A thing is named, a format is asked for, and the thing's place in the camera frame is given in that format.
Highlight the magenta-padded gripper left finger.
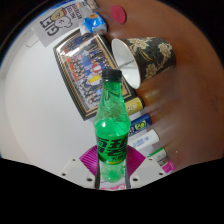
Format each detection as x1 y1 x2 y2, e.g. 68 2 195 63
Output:
59 144 102 190

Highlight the framed group picture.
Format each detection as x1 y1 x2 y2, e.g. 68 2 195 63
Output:
53 29 137 122

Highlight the blue tissue pack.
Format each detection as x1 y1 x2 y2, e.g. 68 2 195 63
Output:
83 12 108 34

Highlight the white printed gift bag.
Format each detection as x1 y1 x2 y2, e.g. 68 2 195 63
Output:
30 5 84 48

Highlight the dark blue pump bottle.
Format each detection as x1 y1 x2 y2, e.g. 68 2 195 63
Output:
128 113 153 138

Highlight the green plastic drink bottle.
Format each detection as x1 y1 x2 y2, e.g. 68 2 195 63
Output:
93 68 131 184

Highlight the amber pump bottle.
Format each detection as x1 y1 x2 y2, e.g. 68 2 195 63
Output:
124 96 145 117

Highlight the white blue-capped lotion bottle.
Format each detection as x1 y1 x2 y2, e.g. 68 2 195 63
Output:
128 129 161 150

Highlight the flat round red coaster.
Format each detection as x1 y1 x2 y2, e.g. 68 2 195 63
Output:
110 4 127 25

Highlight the dark floral cup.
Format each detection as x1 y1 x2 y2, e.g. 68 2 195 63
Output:
110 36 177 90

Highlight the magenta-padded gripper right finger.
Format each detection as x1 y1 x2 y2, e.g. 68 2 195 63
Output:
123 145 167 190

